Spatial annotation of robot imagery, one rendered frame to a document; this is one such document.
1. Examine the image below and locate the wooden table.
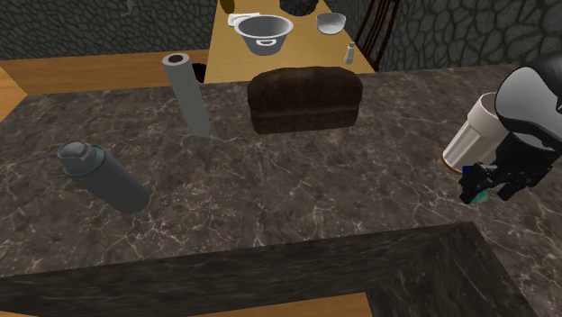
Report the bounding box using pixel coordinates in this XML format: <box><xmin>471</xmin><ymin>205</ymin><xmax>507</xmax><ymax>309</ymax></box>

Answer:
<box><xmin>203</xmin><ymin>0</ymin><xmax>376</xmax><ymax>85</ymax></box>

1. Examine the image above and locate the small grey shaker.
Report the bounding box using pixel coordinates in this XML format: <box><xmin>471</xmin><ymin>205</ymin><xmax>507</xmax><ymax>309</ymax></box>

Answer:
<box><xmin>342</xmin><ymin>41</ymin><xmax>357</xmax><ymax>66</ymax></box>

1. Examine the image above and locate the dark wooden chair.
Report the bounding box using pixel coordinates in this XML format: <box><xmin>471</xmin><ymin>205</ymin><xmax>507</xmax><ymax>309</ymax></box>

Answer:
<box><xmin>353</xmin><ymin>0</ymin><xmax>402</xmax><ymax>73</ymax></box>

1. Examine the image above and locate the small blue green object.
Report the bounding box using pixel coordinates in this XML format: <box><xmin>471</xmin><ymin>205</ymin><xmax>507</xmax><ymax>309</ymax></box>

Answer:
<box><xmin>460</xmin><ymin>164</ymin><xmax>491</xmax><ymax>205</ymax></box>

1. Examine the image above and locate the grey metal pot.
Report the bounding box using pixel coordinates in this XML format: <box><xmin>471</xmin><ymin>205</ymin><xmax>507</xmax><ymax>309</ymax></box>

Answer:
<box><xmin>233</xmin><ymin>14</ymin><xmax>295</xmax><ymax>58</ymax></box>

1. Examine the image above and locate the black round lumpy object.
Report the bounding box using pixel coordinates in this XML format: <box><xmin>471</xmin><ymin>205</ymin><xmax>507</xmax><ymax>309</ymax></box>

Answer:
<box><xmin>278</xmin><ymin>0</ymin><xmax>319</xmax><ymax>18</ymax></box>

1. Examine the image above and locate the grey paper roll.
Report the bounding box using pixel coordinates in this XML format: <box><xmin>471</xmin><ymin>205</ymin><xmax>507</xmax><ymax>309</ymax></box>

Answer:
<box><xmin>161</xmin><ymin>52</ymin><xmax>212</xmax><ymax>139</ymax></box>

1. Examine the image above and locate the small grey bowl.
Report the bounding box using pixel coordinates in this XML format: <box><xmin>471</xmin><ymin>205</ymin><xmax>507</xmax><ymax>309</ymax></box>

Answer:
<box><xmin>315</xmin><ymin>12</ymin><xmax>348</xmax><ymax>36</ymax></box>

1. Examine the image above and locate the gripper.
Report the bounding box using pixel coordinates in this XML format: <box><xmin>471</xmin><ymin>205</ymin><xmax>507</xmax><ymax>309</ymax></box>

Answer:
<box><xmin>458</xmin><ymin>131</ymin><xmax>556</xmax><ymax>204</ymax></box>

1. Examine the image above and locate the white ribbed cup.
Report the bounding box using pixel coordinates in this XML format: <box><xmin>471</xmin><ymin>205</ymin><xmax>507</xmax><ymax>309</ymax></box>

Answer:
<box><xmin>440</xmin><ymin>92</ymin><xmax>512</xmax><ymax>176</ymax></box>

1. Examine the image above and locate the dark grey spray can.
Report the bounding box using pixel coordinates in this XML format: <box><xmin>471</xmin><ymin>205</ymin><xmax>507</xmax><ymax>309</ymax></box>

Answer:
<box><xmin>19</xmin><ymin>140</ymin><xmax>151</xmax><ymax>216</ymax></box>

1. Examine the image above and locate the dark brown bread loaf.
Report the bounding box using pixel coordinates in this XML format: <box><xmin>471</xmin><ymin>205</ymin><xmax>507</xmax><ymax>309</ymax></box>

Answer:
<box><xmin>246</xmin><ymin>66</ymin><xmax>364</xmax><ymax>135</ymax></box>

